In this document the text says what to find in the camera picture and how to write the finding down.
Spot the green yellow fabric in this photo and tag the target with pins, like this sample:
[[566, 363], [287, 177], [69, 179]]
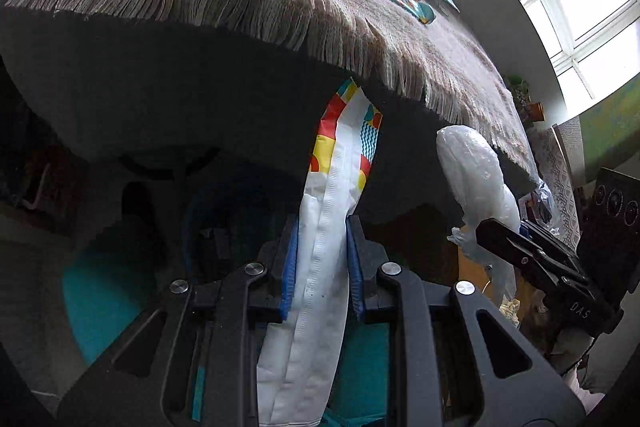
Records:
[[612, 122]]

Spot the clear plastic bag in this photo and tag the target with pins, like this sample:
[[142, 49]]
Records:
[[475, 177]]

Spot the black table base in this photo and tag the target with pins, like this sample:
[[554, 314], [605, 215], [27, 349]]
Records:
[[175, 167]]

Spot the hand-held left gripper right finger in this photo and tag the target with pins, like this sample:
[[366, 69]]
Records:
[[420, 332]]

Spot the person's right forearm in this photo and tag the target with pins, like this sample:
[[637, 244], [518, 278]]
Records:
[[580, 372]]

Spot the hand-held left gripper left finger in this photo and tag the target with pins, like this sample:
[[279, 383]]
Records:
[[220, 332]]

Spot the crumpled clear plastic sheet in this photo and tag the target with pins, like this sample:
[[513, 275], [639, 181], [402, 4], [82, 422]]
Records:
[[537, 202]]

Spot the blue plastic waste basket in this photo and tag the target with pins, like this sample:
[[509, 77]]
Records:
[[235, 217]]

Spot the long white printed wrapper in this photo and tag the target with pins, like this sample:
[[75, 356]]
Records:
[[325, 307]]

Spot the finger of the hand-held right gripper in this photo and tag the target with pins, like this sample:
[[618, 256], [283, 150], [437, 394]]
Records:
[[525, 259], [555, 244]]

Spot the white lace cloth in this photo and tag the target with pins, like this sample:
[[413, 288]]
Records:
[[560, 177]]

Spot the grey fleece table cover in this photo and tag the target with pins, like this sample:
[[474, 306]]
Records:
[[150, 82]]

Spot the teal cushion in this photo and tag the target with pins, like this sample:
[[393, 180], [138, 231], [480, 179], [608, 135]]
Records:
[[365, 367], [105, 302]]

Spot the orange container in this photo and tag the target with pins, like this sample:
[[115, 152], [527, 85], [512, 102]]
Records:
[[536, 112]]

